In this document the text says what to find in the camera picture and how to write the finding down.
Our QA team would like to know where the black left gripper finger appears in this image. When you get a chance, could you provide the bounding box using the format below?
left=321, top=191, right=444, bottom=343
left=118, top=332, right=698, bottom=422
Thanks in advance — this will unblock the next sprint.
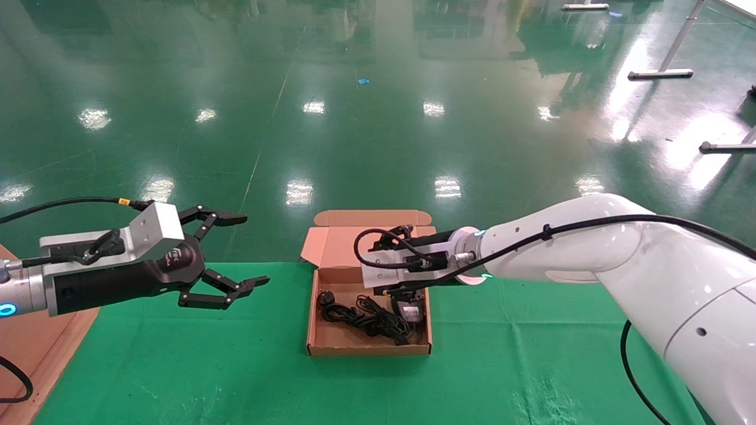
left=177, top=269, right=271, bottom=311
left=177, top=205, right=249, bottom=241

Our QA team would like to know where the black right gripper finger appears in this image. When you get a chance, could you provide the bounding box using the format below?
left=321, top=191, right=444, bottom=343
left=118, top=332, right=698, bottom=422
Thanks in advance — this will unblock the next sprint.
left=387, top=286, right=427, bottom=303

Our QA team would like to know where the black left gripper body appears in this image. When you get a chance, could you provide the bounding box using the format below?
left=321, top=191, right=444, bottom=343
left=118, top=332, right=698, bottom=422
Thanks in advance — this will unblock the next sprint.
left=56, top=241, right=208, bottom=316

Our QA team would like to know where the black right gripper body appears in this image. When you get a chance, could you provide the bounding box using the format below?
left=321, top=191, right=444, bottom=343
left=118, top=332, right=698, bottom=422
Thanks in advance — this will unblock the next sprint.
left=407, top=230, right=461, bottom=286

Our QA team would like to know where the black power adapter with cable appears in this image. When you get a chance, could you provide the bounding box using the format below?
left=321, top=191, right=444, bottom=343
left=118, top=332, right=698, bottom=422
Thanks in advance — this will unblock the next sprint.
left=317, top=289, right=417, bottom=346

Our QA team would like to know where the flat open cardboard box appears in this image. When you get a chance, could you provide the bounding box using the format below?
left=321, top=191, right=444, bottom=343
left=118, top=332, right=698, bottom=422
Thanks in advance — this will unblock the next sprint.
left=299, top=210, right=441, bottom=358

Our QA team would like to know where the tall printed cardboard box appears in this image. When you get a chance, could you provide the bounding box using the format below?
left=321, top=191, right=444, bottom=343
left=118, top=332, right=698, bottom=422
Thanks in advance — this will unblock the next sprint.
left=0, top=245, right=80, bottom=417

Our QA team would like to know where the green table cloth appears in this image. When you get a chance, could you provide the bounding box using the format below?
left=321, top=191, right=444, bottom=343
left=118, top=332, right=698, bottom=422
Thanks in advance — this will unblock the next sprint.
left=32, top=261, right=706, bottom=425

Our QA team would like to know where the metal stand with leg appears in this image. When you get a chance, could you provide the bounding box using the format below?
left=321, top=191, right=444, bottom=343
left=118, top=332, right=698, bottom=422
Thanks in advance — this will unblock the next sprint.
left=627, top=0, right=708, bottom=81
left=700, top=125, right=756, bottom=153

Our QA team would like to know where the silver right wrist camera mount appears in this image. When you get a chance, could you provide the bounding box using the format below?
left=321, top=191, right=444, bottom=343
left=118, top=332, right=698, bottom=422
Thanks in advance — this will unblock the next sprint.
left=360, top=249, right=451, bottom=290

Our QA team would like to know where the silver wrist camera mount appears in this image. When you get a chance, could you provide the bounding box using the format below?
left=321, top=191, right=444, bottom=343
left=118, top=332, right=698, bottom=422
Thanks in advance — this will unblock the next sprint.
left=360, top=249, right=451, bottom=290
left=38, top=202, right=185, bottom=278

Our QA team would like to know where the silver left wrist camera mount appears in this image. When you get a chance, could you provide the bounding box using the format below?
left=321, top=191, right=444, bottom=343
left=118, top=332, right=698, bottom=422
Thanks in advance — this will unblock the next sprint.
left=38, top=202, right=185, bottom=278

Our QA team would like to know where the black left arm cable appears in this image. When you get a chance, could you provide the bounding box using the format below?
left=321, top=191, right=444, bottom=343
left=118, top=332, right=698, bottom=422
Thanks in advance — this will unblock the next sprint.
left=0, top=197, right=155, bottom=405

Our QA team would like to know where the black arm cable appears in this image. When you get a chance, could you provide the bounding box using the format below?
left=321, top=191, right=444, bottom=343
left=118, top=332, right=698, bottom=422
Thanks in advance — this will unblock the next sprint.
left=353, top=214, right=756, bottom=425
left=0, top=197, right=155, bottom=405

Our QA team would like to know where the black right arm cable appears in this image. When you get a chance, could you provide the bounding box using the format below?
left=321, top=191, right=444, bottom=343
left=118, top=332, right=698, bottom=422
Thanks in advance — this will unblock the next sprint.
left=353, top=214, right=756, bottom=425

